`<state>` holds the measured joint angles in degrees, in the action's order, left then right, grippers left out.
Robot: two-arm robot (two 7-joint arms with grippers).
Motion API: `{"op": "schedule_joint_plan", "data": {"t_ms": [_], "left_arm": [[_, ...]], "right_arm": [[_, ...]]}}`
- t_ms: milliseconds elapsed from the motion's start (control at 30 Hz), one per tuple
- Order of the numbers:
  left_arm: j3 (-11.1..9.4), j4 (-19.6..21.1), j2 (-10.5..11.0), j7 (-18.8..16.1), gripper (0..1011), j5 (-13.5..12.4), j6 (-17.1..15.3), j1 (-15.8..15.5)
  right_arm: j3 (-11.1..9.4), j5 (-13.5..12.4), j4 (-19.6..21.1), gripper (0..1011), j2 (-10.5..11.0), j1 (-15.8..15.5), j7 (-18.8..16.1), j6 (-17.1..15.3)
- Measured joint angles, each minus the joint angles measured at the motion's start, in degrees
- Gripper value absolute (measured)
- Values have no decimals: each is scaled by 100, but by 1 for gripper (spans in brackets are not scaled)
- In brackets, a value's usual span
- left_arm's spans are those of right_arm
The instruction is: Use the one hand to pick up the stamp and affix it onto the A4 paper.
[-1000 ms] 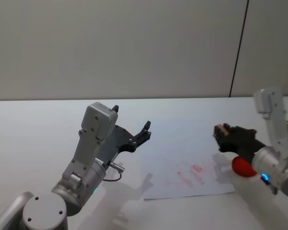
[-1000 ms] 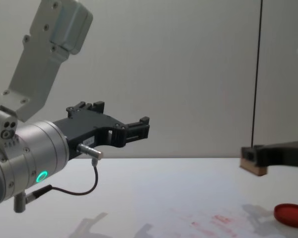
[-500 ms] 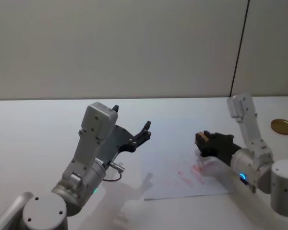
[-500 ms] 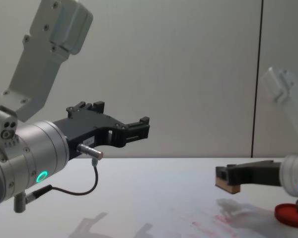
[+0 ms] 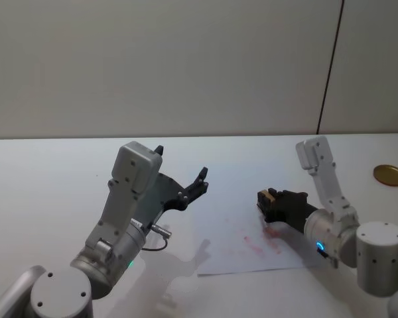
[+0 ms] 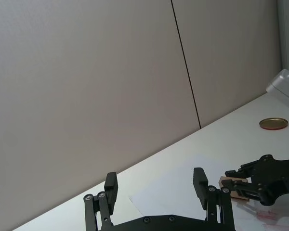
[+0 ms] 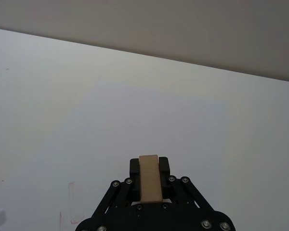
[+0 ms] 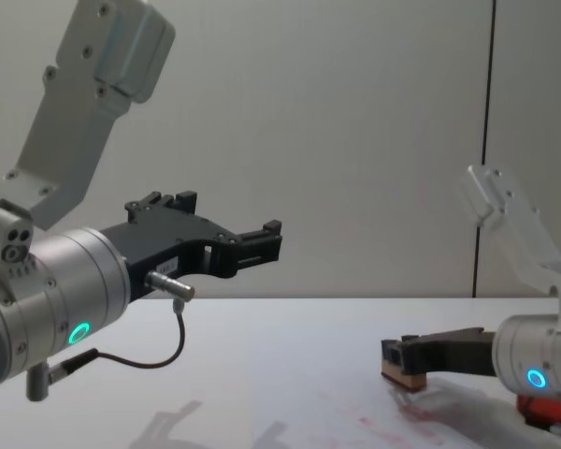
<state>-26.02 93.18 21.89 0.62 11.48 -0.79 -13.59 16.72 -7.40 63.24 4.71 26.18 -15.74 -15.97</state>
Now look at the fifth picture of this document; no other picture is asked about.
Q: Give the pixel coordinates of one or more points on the round gold metal lid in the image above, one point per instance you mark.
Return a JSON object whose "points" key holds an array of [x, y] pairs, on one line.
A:
{"points": [[389, 175]]}

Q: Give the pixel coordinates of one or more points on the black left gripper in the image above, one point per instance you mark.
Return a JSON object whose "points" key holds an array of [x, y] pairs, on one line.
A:
{"points": [[162, 195]]}

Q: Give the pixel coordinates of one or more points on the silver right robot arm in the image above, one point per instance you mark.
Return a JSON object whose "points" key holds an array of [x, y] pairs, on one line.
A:
{"points": [[328, 185]]}

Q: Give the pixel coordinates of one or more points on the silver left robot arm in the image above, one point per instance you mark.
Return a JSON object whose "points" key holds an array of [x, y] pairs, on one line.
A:
{"points": [[119, 212]]}

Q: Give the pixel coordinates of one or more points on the white paper sheet red stains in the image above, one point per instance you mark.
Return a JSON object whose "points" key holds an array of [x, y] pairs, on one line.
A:
{"points": [[232, 215]]}

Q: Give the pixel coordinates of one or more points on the small tan block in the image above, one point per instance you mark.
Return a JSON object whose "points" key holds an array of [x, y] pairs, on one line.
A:
{"points": [[269, 195]]}

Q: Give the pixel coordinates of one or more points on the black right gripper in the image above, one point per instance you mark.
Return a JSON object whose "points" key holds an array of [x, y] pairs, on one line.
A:
{"points": [[292, 207]]}

